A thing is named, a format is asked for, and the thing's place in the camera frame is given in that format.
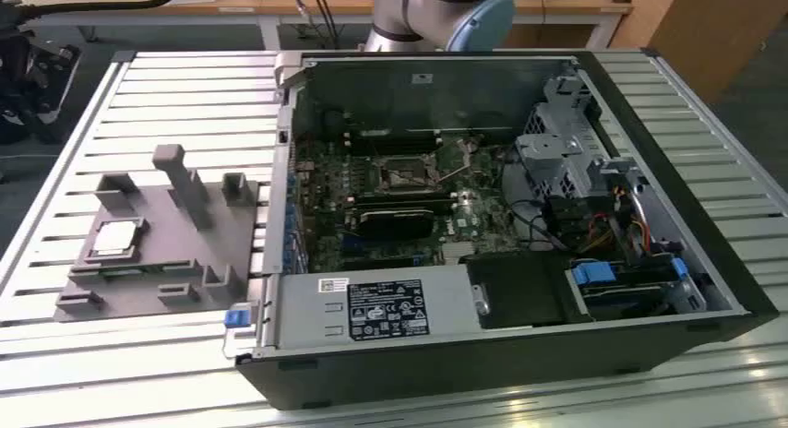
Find black cable hose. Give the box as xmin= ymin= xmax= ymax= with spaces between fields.
xmin=11 ymin=0 xmax=190 ymax=15

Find black open PC case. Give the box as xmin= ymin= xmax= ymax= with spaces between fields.
xmin=234 ymin=49 xmax=780 ymax=411

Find thin metal locking lever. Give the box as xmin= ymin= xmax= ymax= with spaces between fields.
xmin=434 ymin=140 xmax=472 ymax=184

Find silver power supply unit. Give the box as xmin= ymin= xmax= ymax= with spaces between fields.
xmin=269 ymin=270 xmax=481 ymax=351

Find grey parts rack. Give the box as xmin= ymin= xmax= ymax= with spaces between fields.
xmin=54 ymin=144 xmax=261 ymax=324

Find wooden desk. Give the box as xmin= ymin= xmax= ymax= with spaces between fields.
xmin=11 ymin=0 xmax=636 ymax=51

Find black graphics card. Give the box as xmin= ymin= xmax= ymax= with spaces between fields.
xmin=356 ymin=208 xmax=436 ymax=241

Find blue disk carrier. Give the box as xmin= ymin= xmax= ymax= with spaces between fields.
xmin=569 ymin=259 xmax=619 ymax=292

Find black RAM slots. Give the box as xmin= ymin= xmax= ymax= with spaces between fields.
xmin=348 ymin=127 xmax=445 ymax=156

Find grey metal drive cage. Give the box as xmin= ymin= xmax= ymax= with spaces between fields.
xmin=513 ymin=75 xmax=603 ymax=203

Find brown wooden cabinet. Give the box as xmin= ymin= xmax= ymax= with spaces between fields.
xmin=645 ymin=0 xmax=788 ymax=104

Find silver square CPU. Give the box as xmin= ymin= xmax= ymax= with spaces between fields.
xmin=90 ymin=221 xmax=139 ymax=256

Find yellow red wire bundle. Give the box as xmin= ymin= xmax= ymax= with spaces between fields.
xmin=584 ymin=183 xmax=655 ymax=258

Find black RAM stick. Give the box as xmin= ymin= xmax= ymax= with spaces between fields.
xmin=353 ymin=193 xmax=454 ymax=212

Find green motherboard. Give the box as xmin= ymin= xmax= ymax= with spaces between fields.
xmin=293 ymin=131 xmax=537 ymax=273

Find CPU socket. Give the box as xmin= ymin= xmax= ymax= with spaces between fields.
xmin=376 ymin=154 xmax=442 ymax=192

